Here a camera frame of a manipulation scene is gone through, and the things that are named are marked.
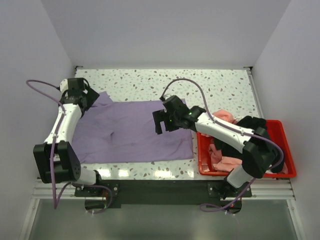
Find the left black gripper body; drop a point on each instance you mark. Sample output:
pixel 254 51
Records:
pixel 91 97

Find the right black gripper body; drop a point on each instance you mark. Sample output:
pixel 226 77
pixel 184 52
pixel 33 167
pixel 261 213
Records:
pixel 174 125

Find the purple t shirt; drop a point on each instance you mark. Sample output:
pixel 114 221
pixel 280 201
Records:
pixel 124 132

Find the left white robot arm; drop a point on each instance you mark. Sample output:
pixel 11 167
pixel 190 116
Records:
pixel 55 158

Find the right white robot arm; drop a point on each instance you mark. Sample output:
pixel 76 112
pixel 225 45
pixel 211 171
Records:
pixel 258 152

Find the red plastic bin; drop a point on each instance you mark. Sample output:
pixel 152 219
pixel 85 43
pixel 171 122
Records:
pixel 277 135

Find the black t shirt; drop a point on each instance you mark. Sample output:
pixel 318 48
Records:
pixel 246 122

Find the pink t shirt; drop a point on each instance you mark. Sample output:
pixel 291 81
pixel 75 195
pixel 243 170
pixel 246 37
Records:
pixel 219 162

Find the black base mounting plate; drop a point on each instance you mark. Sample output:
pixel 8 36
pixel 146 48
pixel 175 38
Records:
pixel 116 193

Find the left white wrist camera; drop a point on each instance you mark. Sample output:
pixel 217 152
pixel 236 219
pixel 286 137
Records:
pixel 63 86

